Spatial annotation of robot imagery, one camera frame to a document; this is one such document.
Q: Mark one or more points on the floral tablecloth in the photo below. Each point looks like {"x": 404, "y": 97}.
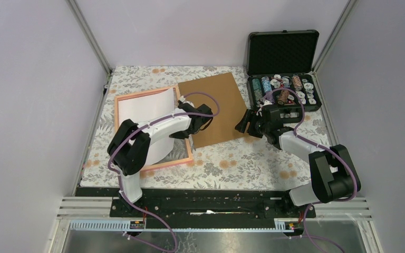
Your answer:
{"x": 247, "y": 163}

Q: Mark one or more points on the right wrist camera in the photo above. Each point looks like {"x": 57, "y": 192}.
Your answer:
{"x": 264, "y": 103}

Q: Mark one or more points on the green poker chip stack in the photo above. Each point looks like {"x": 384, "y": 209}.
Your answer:
{"x": 257, "y": 89}

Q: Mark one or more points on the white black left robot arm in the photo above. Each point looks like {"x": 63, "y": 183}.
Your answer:
{"x": 129, "y": 148}

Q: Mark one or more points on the blue purple poker chip stack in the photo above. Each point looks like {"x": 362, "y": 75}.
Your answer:
{"x": 267, "y": 87}

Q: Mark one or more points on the lower orange poker chip stack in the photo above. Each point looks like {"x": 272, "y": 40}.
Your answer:
{"x": 283, "y": 97}

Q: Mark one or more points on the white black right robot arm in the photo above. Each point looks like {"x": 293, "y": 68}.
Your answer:
{"x": 333, "y": 176}

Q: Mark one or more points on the black poker chip case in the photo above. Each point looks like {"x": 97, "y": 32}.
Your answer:
{"x": 280, "y": 55}

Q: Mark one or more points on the pink wooden picture frame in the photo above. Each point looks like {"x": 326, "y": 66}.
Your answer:
{"x": 181, "y": 152}

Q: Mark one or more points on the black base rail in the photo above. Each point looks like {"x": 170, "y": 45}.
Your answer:
{"x": 219, "y": 209}

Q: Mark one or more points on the seascape photo print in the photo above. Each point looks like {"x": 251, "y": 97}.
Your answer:
{"x": 145, "y": 106}

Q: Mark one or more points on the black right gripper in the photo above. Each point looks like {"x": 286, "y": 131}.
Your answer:
{"x": 241, "y": 126}

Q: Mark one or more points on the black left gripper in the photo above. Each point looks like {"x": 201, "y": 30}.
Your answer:
{"x": 180, "y": 135}

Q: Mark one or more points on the upper orange poker chip stack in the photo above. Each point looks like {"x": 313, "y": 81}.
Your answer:
{"x": 297, "y": 83}

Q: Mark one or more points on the orange poker chip stack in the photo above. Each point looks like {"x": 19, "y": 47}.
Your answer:
{"x": 283, "y": 97}
{"x": 297, "y": 83}

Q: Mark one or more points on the brown cardboard backing board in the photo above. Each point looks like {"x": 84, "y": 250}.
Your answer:
{"x": 226, "y": 100}

